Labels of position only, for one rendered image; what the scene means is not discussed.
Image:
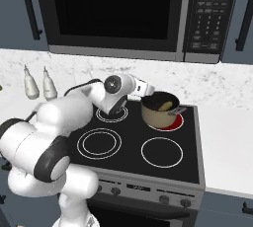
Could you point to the grey-blue cupboard door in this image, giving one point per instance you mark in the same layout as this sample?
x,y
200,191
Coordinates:
x,y
232,17
13,14

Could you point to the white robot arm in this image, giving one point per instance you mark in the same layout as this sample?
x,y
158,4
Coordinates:
x,y
62,115

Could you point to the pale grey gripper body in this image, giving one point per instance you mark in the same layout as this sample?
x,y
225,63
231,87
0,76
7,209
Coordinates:
x,y
150,90

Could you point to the dark stove knob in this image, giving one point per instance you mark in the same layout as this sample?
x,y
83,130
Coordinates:
x,y
163,199
99,188
185,203
115,190

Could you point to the yellow potato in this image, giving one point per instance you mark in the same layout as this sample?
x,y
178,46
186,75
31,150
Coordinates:
x,y
165,106

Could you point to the black and silver microwave oven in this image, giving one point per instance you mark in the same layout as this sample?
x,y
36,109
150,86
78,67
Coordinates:
x,y
112,10

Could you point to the white squeeze bottle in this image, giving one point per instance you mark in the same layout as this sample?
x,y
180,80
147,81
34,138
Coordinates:
x,y
31,86
49,88

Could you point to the grey-blue drawer front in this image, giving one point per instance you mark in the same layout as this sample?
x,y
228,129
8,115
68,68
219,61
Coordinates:
x,y
224,209

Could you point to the black stove with hob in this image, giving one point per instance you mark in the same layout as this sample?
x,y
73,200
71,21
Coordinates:
x,y
131,152

